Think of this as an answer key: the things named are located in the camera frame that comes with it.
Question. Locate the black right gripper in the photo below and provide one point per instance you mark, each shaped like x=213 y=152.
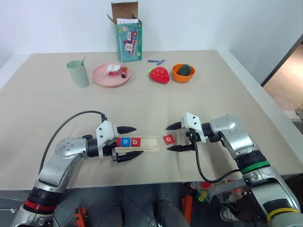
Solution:
x=191 y=136

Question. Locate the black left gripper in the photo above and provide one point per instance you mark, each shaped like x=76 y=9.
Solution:
x=110 y=151

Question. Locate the red letter b block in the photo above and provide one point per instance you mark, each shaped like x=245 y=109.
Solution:
x=135 y=142

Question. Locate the red letter o block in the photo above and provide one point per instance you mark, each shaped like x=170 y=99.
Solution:
x=168 y=139

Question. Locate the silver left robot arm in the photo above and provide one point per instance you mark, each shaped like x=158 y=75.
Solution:
x=64 y=151

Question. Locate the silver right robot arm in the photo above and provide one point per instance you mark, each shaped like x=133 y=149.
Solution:
x=236 y=139

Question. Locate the blue letter o block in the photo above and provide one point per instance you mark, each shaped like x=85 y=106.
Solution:
x=125 y=142

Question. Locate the red letter r block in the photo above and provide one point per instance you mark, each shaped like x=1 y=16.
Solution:
x=118 y=142

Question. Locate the long wooden tray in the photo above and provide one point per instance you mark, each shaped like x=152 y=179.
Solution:
x=149 y=142

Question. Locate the orange bowl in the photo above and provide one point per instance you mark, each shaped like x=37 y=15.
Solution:
x=182 y=78

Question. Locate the bag of colourful toys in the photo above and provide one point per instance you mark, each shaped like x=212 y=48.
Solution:
x=208 y=190

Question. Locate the red toy strawberry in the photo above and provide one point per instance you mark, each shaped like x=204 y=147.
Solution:
x=159 y=75

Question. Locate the dark green toy fruit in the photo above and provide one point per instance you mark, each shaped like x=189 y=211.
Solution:
x=184 y=70

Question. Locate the small dark toy food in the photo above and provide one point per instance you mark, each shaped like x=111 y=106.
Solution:
x=123 y=75

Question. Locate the pink plate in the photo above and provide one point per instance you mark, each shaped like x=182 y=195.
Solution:
x=99 y=79

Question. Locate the orange and black tool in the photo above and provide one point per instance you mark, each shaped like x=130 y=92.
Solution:
x=81 y=216
x=187 y=209

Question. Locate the small red toy food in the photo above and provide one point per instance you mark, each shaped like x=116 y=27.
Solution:
x=124 y=69

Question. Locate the wrapped candy on plate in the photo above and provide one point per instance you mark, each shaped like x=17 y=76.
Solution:
x=112 y=69

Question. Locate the dark rounded shape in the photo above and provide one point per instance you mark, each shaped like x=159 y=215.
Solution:
x=169 y=214

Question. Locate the blue flat stick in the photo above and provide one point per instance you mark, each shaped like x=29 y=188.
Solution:
x=161 y=61
x=152 y=61

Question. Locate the pale green cup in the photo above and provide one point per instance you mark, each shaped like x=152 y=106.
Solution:
x=78 y=75

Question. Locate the white shoe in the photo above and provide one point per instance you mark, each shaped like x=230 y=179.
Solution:
x=228 y=214

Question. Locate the pale green spoon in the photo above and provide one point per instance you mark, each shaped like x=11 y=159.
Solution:
x=82 y=60

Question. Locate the green cardboard game box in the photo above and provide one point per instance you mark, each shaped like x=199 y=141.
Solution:
x=129 y=42

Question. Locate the white paper sheets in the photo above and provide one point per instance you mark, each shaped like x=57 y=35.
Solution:
x=126 y=20

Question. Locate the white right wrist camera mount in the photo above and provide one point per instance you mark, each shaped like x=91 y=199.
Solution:
x=193 y=121

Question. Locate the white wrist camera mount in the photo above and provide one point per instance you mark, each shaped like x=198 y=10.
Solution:
x=105 y=131
x=193 y=121

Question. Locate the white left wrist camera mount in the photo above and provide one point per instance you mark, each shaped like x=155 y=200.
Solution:
x=105 y=131

